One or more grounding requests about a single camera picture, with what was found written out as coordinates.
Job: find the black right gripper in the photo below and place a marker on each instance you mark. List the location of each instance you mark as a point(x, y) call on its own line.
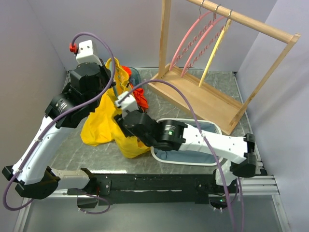
point(119, 118)

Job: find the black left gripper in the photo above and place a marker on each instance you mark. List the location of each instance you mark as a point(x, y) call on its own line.
point(105, 71)

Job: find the yellow shorts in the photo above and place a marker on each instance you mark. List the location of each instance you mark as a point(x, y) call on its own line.
point(100, 126)

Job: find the green hanger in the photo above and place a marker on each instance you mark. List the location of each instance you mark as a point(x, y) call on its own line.
point(114, 87)

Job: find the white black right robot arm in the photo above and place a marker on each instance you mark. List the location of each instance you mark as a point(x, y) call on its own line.
point(178, 142)

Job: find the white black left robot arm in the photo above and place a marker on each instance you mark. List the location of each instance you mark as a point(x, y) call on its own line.
point(33, 177)

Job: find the orange shorts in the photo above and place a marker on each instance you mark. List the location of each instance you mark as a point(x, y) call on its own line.
point(138, 93)

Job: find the wooden hanger rack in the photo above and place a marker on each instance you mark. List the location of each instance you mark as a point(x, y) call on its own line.
point(180, 85)

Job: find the yellow hanger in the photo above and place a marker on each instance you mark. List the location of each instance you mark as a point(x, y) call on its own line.
point(215, 49)

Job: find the pink hanger outer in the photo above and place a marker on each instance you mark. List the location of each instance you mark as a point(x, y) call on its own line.
point(188, 40)

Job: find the teal plastic basket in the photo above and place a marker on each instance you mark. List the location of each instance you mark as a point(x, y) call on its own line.
point(135, 78)

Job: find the white perforated plastic basket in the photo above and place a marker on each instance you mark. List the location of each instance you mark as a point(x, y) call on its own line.
point(186, 162)

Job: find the grey-blue cloth in basket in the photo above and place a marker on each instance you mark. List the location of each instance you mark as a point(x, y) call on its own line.
point(193, 157)

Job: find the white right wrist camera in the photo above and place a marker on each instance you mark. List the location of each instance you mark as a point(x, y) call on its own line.
point(129, 104)

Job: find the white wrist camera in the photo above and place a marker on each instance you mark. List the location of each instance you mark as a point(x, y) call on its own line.
point(85, 52)
point(129, 104)

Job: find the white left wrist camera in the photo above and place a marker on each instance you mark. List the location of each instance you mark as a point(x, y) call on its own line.
point(85, 52)

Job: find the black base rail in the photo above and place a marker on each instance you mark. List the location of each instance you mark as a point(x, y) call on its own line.
point(156, 188)

